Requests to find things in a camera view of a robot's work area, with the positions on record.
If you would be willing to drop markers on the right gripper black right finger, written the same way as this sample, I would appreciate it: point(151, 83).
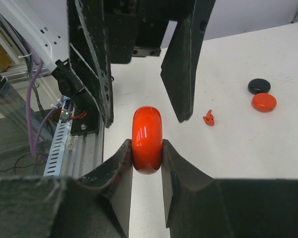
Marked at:
point(199, 206)

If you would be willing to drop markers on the orange earbud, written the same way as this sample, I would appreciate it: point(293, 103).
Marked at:
point(209, 118)

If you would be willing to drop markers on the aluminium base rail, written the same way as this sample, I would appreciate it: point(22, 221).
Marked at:
point(82, 154)

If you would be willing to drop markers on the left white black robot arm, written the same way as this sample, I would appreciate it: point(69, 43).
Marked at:
point(51, 46)

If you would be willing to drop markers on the white slotted cable duct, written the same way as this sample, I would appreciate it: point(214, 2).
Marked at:
point(57, 150)

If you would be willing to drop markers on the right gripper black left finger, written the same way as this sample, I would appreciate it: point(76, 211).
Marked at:
point(96, 205)

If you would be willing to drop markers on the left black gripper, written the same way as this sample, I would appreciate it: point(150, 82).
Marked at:
point(102, 32)

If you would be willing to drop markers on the orange charging case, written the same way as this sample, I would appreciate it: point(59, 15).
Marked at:
point(264, 102)
point(147, 140)

